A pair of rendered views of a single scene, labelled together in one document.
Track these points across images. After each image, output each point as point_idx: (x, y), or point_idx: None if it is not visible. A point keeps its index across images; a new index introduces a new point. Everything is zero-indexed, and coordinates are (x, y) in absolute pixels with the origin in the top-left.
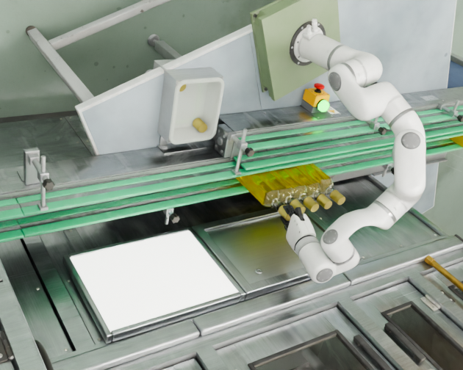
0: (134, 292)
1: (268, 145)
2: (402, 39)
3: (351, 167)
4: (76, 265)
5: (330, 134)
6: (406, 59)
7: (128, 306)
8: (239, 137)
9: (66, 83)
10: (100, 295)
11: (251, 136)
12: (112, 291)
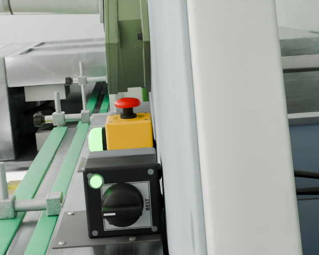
0: None
1: (50, 134)
2: (155, 7)
3: None
4: None
5: (33, 171)
6: (164, 122)
7: None
8: (87, 125)
9: None
10: (18, 174)
11: (83, 130)
12: (16, 177)
